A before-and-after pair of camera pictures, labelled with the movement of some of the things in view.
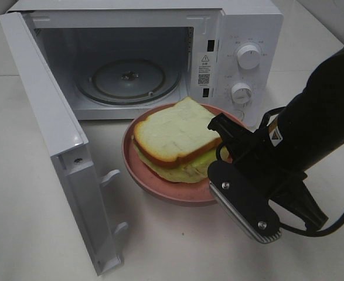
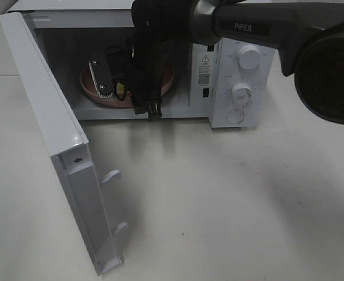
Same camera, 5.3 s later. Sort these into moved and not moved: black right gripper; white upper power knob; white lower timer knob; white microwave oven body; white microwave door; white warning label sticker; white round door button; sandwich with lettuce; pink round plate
Moved: pink round plate; black right gripper; sandwich with lettuce
Not moved: white round door button; white warning label sticker; white microwave oven body; white upper power knob; white lower timer knob; white microwave door
